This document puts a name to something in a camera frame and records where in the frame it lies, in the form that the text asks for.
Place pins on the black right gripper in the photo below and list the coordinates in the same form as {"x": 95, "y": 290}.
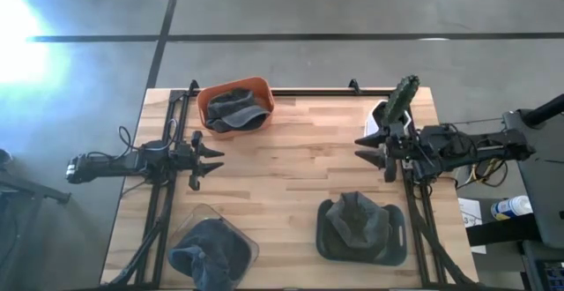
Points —
{"x": 403, "y": 147}

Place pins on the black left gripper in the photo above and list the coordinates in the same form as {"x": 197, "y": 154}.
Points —
{"x": 196, "y": 158}

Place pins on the dark grey cap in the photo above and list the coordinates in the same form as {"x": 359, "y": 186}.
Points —
{"x": 235, "y": 110}

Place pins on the grey-green denim cap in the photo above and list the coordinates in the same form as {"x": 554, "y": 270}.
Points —
{"x": 357, "y": 220}

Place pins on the blue denim cap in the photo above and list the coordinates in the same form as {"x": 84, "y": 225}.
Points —
{"x": 220, "y": 247}
{"x": 185, "y": 262}

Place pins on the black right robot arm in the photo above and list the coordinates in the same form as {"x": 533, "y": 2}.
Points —
{"x": 467, "y": 147}

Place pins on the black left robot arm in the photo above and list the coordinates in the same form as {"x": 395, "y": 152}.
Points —
{"x": 114, "y": 163}

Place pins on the white plant pot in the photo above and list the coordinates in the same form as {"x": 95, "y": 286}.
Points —
{"x": 374, "y": 117}

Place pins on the clear plastic bin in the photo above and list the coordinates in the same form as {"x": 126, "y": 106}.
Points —
{"x": 194, "y": 216}

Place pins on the black table clamp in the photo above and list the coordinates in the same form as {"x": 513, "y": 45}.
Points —
{"x": 193, "y": 87}
{"x": 354, "y": 86}

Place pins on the orange plastic bin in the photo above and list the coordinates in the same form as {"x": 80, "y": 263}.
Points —
{"x": 207, "y": 88}

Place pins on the blue plastic bin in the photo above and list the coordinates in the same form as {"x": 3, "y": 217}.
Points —
{"x": 398, "y": 233}

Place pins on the white paper sheet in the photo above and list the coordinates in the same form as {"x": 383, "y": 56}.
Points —
{"x": 471, "y": 220}

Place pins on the white bottle with blue label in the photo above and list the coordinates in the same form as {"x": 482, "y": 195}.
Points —
{"x": 511, "y": 207}

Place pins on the dark grey side desk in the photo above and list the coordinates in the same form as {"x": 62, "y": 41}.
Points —
{"x": 544, "y": 181}

